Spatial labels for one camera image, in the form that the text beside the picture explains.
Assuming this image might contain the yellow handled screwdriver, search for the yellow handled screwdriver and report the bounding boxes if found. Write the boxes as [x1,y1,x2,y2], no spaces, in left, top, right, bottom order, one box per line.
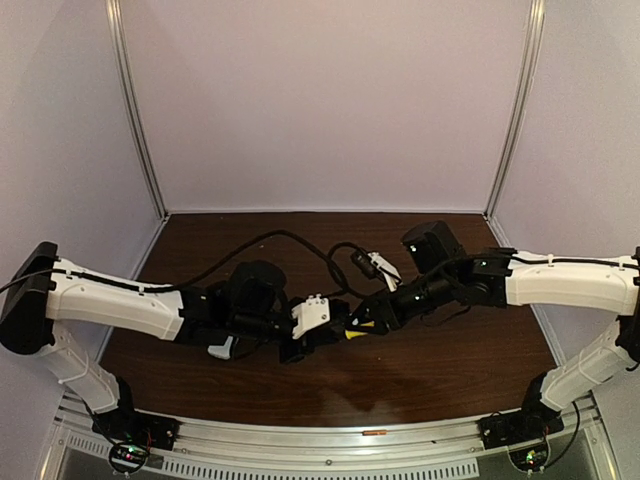
[344,322,375,340]

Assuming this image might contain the white remote control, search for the white remote control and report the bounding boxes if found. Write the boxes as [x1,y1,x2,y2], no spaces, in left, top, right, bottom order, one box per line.
[207,336,236,361]

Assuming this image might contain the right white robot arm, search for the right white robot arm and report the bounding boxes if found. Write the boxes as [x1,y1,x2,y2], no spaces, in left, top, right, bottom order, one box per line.
[347,221,639,420]

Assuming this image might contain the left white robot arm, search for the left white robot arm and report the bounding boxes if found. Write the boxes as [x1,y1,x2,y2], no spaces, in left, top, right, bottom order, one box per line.
[1,242,349,419]

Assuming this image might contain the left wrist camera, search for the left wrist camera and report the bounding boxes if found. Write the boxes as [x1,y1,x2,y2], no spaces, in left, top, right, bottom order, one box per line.
[291,294,348,340]

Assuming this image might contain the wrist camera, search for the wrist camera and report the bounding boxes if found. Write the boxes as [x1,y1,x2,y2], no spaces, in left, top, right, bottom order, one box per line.
[350,250,402,292]
[291,294,348,340]

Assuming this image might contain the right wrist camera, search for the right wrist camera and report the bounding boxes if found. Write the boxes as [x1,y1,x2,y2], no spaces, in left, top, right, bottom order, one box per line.
[350,250,402,292]

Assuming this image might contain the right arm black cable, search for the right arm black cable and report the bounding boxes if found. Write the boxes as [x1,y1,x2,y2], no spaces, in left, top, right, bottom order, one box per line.
[327,242,640,301]

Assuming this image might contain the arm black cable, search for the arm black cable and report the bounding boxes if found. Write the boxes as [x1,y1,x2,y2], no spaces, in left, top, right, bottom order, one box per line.
[0,229,361,306]
[327,242,640,301]

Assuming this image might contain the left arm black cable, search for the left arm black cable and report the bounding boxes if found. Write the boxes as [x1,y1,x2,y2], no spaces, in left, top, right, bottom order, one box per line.
[0,229,361,306]

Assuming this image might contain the front aluminium rail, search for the front aluminium rail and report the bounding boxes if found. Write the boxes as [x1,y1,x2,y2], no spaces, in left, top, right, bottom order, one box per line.
[49,394,611,480]

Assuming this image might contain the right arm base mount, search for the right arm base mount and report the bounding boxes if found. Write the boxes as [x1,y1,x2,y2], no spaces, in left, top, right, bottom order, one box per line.
[477,410,564,475]

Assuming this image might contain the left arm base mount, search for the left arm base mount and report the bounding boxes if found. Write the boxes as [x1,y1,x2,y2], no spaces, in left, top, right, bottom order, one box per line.
[89,410,181,476]

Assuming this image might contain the right aluminium frame post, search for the right aluminium frame post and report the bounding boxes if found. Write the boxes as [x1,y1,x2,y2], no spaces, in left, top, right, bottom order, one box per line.
[484,0,546,221]

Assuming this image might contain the aluminium frame post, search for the aluminium frame post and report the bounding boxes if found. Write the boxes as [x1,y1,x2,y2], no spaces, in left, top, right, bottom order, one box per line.
[484,0,546,221]
[105,0,169,220]

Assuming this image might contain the left aluminium frame post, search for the left aluminium frame post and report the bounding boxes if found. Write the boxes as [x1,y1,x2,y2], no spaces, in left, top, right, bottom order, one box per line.
[105,0,169,220]

